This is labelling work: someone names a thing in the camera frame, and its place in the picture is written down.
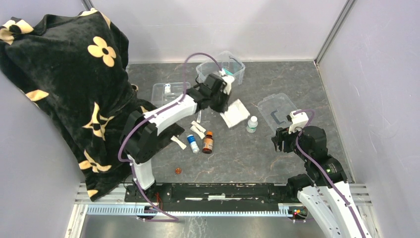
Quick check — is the clear compartment tray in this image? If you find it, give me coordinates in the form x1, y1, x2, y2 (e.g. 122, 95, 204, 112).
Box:
151, 82, 184, 108

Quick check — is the brown bottle orange cap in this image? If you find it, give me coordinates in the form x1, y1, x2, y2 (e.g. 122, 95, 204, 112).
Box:
202, 131, 213, 154

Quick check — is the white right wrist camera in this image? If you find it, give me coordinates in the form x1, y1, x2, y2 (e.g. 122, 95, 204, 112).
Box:
286, 110, 309, 134

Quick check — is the blue white bandage roll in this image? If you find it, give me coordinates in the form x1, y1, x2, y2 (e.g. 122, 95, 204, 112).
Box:
187, 134, 200, 154

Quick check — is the white sachet on blanket edge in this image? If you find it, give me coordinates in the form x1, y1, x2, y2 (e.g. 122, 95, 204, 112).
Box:
171, 136, 187, 150

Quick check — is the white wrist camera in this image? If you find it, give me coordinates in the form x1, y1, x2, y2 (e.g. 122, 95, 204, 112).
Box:
286, 110, 309, 134
221, 73, 235, 95

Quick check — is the black blanket with cream flowers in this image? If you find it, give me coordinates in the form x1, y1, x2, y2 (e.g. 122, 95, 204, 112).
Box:
0, 8, 185, 201

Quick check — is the clear first aid box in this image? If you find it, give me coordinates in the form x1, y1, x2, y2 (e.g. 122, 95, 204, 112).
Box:
196, 51, 246, 85

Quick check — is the small white blue tube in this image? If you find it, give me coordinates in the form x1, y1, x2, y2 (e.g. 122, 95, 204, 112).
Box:
196, 110, 202, 123

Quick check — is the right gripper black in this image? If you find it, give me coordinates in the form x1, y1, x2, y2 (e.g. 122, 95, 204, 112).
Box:
270, 122, 311, 161

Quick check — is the clear box lid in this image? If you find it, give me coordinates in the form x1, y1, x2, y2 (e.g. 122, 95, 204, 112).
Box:
257, 93, 298, 134

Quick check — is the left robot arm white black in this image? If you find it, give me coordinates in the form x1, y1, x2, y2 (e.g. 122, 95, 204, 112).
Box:
118, 71, 235, 202

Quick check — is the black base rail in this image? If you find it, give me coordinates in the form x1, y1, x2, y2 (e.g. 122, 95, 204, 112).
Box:
124, 182, 302, 213

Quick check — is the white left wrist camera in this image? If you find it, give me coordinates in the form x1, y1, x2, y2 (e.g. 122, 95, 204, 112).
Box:
221, 73, 235, 95

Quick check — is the white gauze pad packet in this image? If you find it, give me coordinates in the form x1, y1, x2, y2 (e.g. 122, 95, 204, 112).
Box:
220, 99, 250, 128

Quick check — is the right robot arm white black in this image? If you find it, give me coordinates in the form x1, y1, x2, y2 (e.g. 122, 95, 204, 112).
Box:
272, 126, 371, 238

